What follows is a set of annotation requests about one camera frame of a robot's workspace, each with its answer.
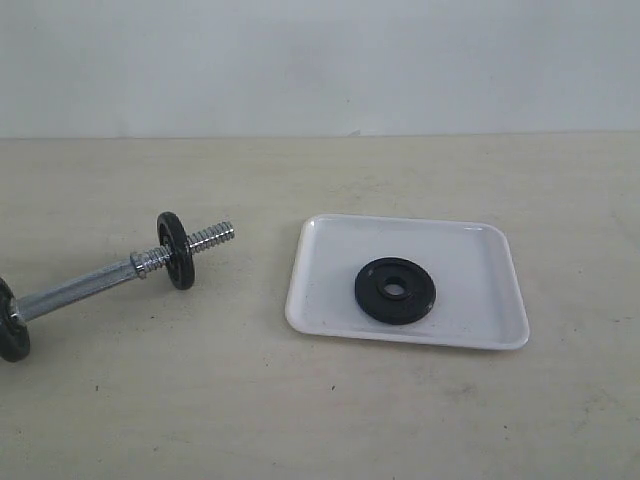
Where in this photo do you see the black weight plate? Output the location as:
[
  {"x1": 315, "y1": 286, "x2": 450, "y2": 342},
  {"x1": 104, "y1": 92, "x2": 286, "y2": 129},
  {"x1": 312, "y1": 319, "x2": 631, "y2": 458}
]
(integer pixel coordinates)
[{"x1": 354, "y1": 257, "x2": 437, "y2": 326}]

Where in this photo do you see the chrome threaded dumbbell bar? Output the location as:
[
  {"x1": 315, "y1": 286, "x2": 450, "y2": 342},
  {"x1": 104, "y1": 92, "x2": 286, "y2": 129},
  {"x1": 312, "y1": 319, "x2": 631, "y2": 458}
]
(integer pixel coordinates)
[{"x1": 16, "y1": 221, "x2": 235, "y2": 323}]

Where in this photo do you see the white rectangular plastic tray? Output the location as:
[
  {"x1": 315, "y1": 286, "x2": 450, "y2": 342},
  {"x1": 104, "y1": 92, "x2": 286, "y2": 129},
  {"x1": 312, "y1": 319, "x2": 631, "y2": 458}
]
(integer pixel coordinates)
[{"x1": 285, "y1": 214, "x2": 530, "y2": 351}]

